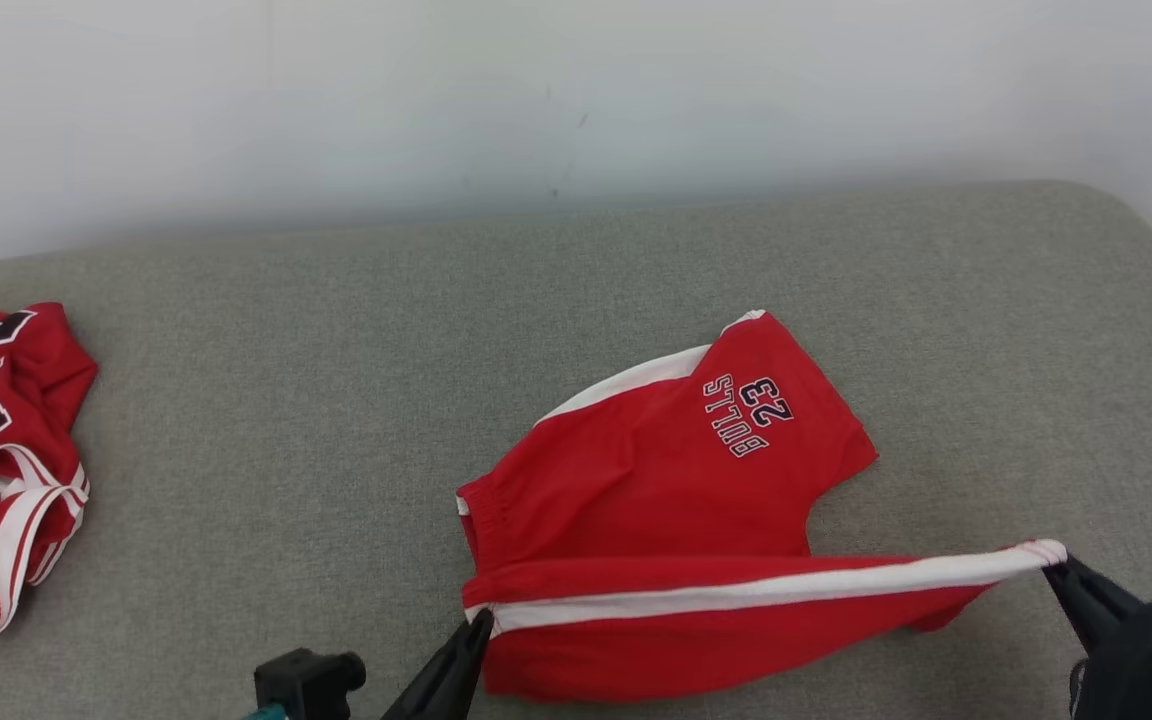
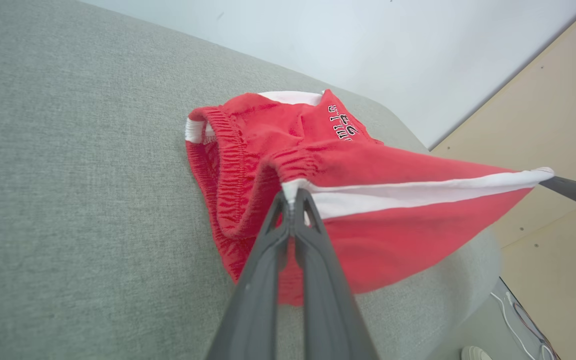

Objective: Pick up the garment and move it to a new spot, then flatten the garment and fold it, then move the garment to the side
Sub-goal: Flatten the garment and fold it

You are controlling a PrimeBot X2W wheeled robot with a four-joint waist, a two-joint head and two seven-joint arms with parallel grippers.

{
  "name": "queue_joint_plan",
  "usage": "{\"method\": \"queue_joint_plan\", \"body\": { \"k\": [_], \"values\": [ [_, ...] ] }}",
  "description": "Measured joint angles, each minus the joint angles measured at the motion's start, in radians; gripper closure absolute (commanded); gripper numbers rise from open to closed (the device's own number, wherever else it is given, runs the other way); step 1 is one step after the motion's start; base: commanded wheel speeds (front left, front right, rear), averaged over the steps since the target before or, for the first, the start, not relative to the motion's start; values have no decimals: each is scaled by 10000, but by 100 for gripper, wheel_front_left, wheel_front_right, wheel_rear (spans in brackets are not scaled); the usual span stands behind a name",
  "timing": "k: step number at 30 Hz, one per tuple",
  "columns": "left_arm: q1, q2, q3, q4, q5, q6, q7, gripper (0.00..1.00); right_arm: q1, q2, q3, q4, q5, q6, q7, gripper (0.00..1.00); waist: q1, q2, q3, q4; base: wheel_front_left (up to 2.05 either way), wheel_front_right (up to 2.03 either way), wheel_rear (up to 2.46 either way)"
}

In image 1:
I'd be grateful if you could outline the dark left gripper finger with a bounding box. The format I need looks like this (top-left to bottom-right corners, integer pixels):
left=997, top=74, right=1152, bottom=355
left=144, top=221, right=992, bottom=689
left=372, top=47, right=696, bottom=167
left=381, top=610, right=494, bottom=720

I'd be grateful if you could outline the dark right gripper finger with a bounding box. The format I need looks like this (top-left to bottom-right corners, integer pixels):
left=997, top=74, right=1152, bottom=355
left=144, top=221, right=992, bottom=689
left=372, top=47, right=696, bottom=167
left=1041, top=555, right=1143, bottom=652

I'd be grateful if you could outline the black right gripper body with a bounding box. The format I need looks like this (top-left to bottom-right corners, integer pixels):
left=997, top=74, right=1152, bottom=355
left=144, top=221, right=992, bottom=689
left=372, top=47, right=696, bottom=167
left=1071, top=597, right=1152, bottom=720

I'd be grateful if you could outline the red basketball shorts white stripe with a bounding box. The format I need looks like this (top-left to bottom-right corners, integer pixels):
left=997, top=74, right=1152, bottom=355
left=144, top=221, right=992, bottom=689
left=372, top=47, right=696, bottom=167
left=455, top=309, right=1069, bottom=702

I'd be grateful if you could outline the red basketball jersey black print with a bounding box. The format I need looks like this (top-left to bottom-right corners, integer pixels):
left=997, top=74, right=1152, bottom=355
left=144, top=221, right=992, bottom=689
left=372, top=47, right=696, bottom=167
left=0, top=299, right=99, bottom=656

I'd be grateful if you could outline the grey fabric sofa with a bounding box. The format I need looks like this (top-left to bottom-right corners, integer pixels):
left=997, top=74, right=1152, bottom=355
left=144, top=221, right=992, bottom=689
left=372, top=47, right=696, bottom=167
left=0, top=180, right=1152, bottom=720

